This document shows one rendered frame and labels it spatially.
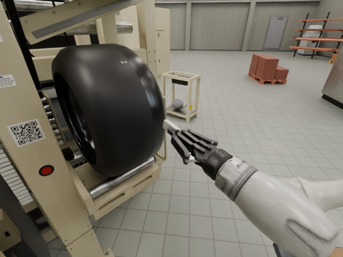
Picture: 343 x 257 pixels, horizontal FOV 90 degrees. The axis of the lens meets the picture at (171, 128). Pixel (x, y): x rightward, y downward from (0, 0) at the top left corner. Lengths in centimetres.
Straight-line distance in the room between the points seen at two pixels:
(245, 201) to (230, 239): 137
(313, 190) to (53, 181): 81
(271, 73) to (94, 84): 581
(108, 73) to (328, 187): 65
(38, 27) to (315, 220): 111
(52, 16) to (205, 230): 175
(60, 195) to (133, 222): 103
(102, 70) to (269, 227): 57
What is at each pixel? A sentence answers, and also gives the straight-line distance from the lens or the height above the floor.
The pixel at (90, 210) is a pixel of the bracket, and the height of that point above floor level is 88.
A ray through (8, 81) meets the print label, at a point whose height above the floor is 138.
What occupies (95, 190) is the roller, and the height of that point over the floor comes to 92.
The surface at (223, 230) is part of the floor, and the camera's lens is 178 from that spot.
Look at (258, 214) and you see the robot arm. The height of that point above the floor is 121.
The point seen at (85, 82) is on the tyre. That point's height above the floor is 136.
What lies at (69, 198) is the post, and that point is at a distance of 89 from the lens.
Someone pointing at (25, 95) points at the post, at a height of 133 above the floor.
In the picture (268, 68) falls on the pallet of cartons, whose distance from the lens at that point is 606.
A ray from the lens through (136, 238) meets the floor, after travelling 171.
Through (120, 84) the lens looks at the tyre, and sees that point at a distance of 59.
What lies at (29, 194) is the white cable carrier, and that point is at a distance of 83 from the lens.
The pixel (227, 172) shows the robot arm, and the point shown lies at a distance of 40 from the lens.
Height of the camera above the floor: 150
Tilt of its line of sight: 30 degrees down
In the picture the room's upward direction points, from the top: straight up
